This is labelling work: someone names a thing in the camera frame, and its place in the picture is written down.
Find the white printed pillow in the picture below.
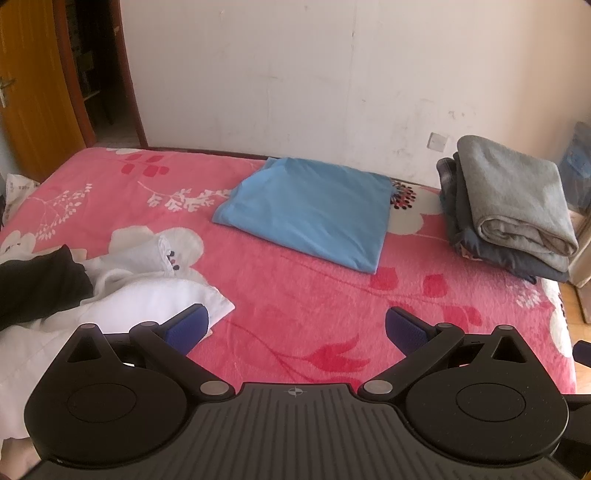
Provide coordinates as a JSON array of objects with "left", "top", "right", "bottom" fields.
[{"left": 0, "top": 173, "right": 41, "bottom": 227}]

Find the white shirt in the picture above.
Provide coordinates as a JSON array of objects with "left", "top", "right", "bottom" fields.
[{"left": 0, "top": 277, "right": 236, "bottom": 444}]

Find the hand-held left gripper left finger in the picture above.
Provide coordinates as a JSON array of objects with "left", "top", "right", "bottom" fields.
[{"left": 67, "top": 303, "right": 234, "bottom": 400}]

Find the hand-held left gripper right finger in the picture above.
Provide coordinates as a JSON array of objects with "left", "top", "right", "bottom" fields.
[{"left": 358, "top": 306, "right": 529, "bottom": 402}]

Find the dark grey folded garment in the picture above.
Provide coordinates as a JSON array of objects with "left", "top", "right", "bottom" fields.
[{"left": 436, "top": 157, "right": 571, "bottom": 284}]

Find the black garment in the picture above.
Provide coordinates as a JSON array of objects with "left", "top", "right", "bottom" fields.
[{"left": 0, "top": 244, "right": 95, "bottom": 330}]

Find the wooden door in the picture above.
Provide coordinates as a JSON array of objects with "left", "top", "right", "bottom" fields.
[{"left": 0, "top": 0, "right": 88, "bottom": 183}]

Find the blue plastic bag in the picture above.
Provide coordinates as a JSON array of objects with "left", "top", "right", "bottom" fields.
[{"left": 556, "top": 121, "right": 591, "bottom": 213}]

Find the pale cardboard box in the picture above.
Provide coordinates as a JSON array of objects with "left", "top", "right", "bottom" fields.
[{"left": 568, "top": 208, "right": 591, "bottom": 324}]

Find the light blue printed t-shirt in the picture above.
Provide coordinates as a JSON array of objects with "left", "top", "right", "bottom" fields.
[{"left": 211, "top": 157, "right": 395, "bottom": 275}]

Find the pink floral blanket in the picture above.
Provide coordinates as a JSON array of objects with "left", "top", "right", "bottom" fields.
[{"left": 0, "top": 147, "right": 578, "bottom": 462}]

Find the small white crumpled cloth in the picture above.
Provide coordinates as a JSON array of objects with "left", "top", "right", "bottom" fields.
[{"left": 81, "top": 234, "right": 176, "bottom": 296}]

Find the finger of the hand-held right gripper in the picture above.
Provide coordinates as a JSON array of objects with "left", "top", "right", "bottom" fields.
[{"left": 571, "top": 340, "right": 591, "bottom": 369}]

